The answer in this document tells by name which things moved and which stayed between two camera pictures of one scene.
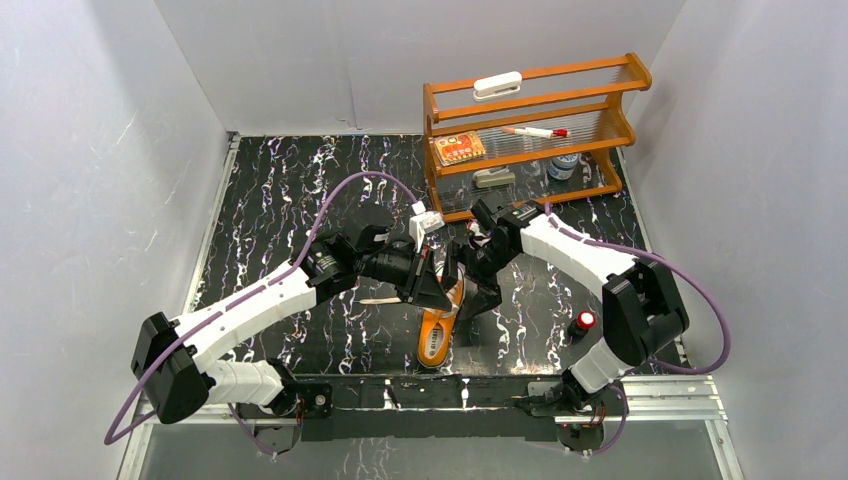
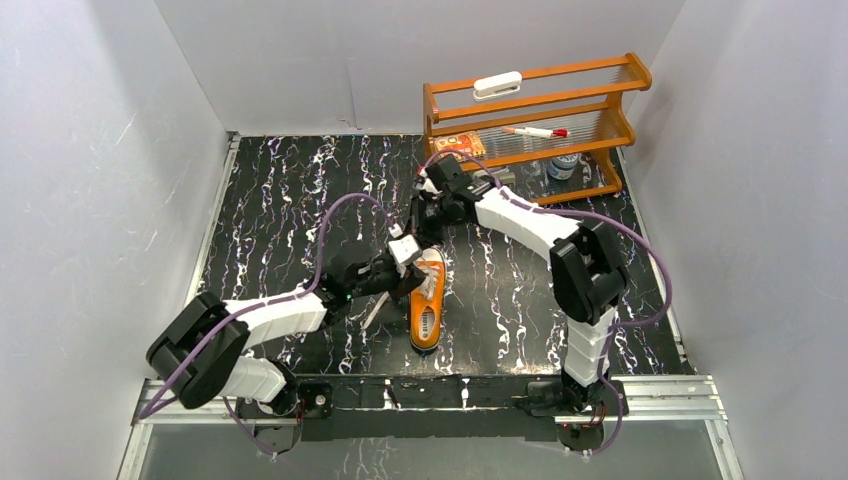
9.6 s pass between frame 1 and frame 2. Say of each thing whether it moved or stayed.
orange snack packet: stayed
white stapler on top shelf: stayed
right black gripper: moved
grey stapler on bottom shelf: stayed
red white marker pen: stayed
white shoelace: moved
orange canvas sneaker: moved
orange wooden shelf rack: stayed
